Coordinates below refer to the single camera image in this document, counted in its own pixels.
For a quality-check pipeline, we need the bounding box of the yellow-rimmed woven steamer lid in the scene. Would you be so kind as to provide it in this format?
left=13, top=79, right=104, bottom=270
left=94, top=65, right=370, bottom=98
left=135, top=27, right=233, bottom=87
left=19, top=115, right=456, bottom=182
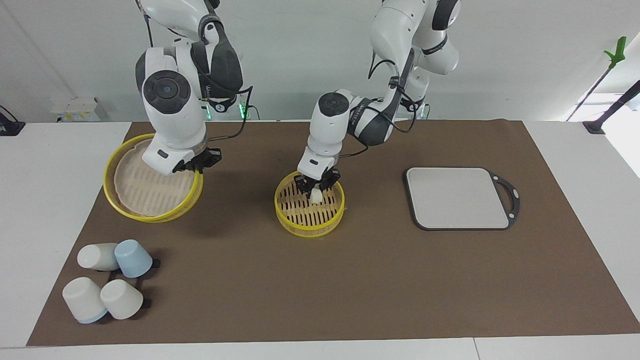
left=103, top=133, right=205, bottom=223

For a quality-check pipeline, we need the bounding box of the yellow bamboo steamer basket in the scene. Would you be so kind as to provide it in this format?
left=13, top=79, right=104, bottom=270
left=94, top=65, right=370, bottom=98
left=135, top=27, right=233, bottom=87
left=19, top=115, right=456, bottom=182
left=274, top=170, right=346, bottom=239

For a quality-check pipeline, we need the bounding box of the small white boxes stack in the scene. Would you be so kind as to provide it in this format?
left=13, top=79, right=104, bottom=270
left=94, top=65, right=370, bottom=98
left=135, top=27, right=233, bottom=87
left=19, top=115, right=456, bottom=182
left=50, top=97, right=109, bottom=123

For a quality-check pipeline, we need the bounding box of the light blue plastic cup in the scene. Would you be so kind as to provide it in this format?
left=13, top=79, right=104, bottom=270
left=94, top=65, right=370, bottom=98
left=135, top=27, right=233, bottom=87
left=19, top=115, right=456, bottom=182
left=114, top=239, right=154, bottom=279

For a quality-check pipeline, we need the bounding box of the brown table mat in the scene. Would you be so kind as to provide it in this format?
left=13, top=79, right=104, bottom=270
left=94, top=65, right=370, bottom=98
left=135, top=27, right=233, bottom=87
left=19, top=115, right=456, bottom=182
left=26, top=119, right=640, bottom=347

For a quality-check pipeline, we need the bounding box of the white plastic cup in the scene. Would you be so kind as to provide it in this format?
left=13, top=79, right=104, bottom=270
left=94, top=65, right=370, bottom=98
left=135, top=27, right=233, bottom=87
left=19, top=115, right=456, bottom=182
left=100, top=279, right=145, bottom=321
left=62, top=276, right=109, bottom=325
left=76, top=242, right=121, bottom=272

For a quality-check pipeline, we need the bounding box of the black desk device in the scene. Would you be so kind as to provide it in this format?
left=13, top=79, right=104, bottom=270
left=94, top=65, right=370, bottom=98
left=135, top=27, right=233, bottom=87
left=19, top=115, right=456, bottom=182
left=0, top=104, right=27, bottom=137

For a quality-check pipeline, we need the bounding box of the black slanted stand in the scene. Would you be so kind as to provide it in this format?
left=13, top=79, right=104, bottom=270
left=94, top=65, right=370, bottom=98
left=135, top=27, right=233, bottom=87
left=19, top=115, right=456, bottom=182
left=582, top=79, right=640, bottom=136

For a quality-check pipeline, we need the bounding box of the green-tipped thin pole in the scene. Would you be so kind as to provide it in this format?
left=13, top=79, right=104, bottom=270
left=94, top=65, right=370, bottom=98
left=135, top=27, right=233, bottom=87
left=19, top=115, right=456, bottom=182
left=566, top=36, right=628, bottom=123

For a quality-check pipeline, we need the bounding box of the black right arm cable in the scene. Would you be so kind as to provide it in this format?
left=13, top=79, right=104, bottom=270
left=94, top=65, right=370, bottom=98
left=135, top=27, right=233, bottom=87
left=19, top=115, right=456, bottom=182
left=202, top=86, right=254, bottom=151

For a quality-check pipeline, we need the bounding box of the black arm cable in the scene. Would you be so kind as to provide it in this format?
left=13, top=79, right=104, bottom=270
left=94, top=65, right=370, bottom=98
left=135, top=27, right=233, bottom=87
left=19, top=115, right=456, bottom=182
left=337, top=47, right=426, bottom=158
left=202, top=86, right=254, bottom=151

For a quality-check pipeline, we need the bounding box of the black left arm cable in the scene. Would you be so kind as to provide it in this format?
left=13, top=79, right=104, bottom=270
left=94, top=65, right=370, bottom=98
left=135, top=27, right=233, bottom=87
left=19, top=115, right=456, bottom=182
left=337, top=47, right=426, bottom=158

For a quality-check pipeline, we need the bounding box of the white cutting board grey frame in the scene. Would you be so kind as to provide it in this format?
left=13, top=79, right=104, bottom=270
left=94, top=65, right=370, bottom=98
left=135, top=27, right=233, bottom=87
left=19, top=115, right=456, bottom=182
left=404, top=167, right=521, bottom=232

